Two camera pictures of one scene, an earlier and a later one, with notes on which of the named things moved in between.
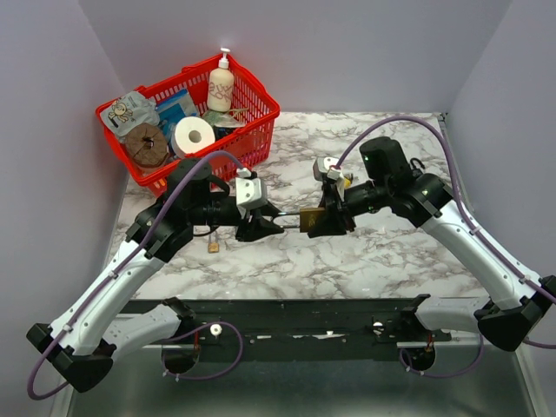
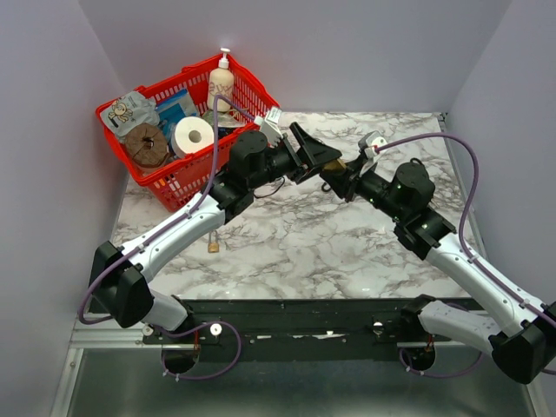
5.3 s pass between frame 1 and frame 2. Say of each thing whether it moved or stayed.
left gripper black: moved
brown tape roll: stayed
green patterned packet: stayed
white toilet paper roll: stayed
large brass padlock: moved
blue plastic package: stayed
